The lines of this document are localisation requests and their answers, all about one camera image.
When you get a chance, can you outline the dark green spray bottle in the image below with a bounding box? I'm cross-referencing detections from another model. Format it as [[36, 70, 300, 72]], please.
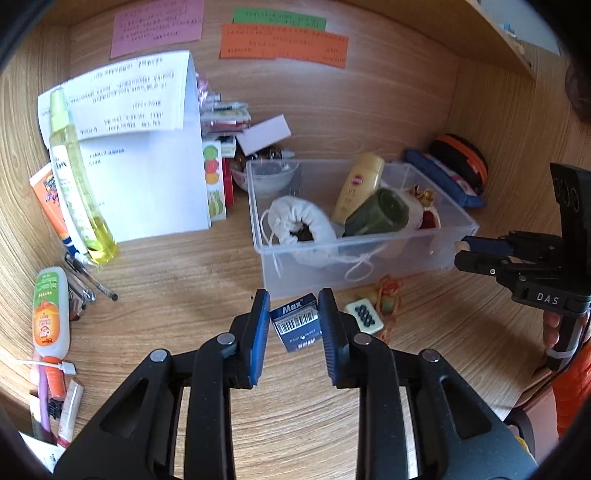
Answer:
[[344, 188, 411, 237]]

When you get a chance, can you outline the wooden desk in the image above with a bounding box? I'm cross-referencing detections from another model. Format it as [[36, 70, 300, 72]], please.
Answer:
[[0, 0, 573, 480]]

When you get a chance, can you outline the white drawstring bag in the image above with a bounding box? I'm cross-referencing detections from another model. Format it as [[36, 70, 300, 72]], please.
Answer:
[[259, 196, 386, 284]]

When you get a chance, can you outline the white green mahjong tile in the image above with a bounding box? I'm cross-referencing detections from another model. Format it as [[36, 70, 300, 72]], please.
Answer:
[[346, 298, 385, 333]]

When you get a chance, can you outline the clear plastic bowl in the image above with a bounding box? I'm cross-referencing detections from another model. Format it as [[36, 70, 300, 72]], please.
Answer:
[[231, 161, 300, 197]]

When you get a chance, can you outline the green paper note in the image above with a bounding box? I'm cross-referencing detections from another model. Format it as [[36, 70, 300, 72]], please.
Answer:
[[232, 8, 328, 31]]

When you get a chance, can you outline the white paper stack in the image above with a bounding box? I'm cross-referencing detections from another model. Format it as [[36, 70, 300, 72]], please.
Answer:
[[38, 51, 212, 244]]

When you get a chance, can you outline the small white box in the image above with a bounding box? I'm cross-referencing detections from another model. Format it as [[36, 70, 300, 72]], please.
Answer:
[[235, 115, 291, 156]]

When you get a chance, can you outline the orange paper note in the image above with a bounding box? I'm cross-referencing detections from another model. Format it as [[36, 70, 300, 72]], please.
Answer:
[[219, 24, 349, 70]]

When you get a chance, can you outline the white charging cable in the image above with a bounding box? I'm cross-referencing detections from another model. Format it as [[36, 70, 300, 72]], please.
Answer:
[[18, 357, 77, 377]]

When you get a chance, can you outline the white printed leaflet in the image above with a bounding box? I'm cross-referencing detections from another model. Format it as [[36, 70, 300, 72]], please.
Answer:
[[18, 431, 65, 476]]

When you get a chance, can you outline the fruit print box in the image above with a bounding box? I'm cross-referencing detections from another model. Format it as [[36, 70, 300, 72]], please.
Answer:
[[202, 138, 227, 220]]

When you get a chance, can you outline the person's right hand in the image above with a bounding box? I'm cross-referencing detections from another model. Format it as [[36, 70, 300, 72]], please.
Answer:
[[541, 310, 561, 349]]

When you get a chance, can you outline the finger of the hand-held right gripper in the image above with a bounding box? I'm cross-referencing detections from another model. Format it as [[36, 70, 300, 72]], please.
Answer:
[[455, 235, 513, 254], [455, 251, 518, 278]]

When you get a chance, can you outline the gold cord tassel charm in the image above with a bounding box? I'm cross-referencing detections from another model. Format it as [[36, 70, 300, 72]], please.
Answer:
[[365, 274, 403, 344]]

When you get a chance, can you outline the orange sunscreen tube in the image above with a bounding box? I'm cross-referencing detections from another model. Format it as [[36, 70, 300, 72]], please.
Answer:
[[29, 164, 88, 259]]

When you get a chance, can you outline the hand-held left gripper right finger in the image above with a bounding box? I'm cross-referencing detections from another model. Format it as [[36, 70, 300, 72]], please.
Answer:
[[318, 287, 541, 480]]

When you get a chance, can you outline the blue fabric pouch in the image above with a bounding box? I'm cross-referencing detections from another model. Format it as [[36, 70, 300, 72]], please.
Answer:
[[405, 148, 488, 210]]

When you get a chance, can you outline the clear plastic storage box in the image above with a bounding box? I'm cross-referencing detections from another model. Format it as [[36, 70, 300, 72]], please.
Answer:
[[246, 158, 480, 301]]

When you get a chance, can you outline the silver pen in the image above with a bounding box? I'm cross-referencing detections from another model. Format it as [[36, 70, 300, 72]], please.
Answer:
[[67, 274, 98, 319]]

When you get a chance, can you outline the red box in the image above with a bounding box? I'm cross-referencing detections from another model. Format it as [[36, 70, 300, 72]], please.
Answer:
[[222, 134, 237, 206]]

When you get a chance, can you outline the black orange round case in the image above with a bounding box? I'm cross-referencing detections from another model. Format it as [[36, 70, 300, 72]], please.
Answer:
[[429, 134, 489, 195]]

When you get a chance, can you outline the purple pen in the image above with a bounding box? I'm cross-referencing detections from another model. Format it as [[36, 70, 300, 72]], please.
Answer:
[[38, 364, 51, 432]]

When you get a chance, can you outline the cream red charm pouch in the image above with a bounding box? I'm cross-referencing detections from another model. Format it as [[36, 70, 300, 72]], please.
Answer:
[[399, 185, 443, 232]]

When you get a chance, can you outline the white pink cosmetic tube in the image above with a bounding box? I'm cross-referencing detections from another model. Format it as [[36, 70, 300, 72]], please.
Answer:
[[58, 379, 85, 448]]

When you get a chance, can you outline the yellow spray bottle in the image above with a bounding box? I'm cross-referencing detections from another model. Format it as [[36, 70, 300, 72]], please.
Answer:
[[48, 89, 120, 265]]

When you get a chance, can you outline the blue staple box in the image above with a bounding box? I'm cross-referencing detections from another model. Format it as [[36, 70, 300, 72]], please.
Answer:
[[269, 293, 322, 354]]

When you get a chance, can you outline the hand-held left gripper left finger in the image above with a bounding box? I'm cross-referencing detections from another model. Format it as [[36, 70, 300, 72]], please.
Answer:
[[53, 288, 272, 480]]

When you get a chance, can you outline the stack of small packets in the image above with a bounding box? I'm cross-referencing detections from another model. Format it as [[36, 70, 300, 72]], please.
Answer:
[[196, 74, 252, 139]]

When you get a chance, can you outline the pink paper note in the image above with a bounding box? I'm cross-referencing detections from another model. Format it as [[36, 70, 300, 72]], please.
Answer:
[[110, 0, 205, 59]]

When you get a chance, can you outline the yellow sunscreen bottle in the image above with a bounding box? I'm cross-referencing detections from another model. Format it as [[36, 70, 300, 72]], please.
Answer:
[[331, 152, 385, 224]]

